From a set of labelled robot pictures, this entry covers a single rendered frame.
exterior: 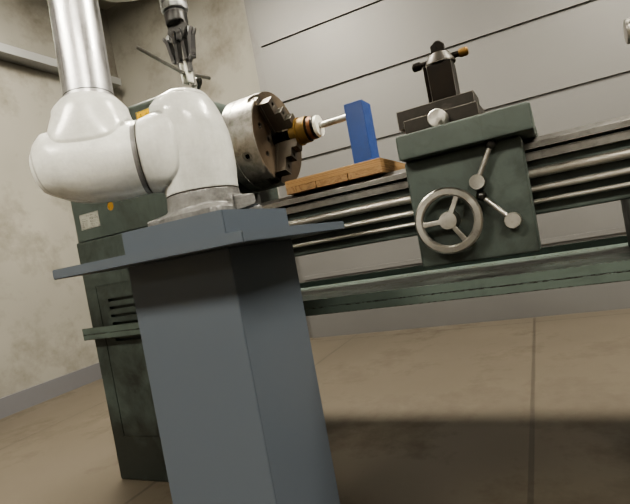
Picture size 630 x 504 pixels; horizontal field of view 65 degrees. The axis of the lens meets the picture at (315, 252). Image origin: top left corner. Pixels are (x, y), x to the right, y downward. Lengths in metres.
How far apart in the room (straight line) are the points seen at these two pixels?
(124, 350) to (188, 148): 1.00
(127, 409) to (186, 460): 0.86
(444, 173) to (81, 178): 0.79
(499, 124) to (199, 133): 0.64
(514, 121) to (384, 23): 2.60
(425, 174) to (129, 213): 0.99
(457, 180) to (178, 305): 0.69
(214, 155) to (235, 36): 3.28
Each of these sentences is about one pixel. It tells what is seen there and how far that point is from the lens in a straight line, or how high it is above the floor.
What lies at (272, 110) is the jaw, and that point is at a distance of 1.63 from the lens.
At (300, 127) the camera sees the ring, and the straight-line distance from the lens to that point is 1.61.
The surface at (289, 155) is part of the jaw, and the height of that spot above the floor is 1.00.
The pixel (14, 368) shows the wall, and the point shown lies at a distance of 3.78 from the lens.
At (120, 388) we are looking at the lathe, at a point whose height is 0.33.
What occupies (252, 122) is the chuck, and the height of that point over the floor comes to 1.11.
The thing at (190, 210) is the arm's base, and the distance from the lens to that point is 1.00.
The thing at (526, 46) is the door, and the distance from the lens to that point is 3.48.
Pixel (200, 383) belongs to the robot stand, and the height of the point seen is 0.49.
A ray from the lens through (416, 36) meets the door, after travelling 3.61.
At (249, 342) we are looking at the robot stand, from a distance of 0.92.
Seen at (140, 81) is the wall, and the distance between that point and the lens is 4.79.
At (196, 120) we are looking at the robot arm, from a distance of 1.03.
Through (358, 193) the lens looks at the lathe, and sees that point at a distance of 1.39.
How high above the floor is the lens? 0.71
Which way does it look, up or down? 1 degrees down
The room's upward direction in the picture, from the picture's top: 10 degrees counter-clockwise
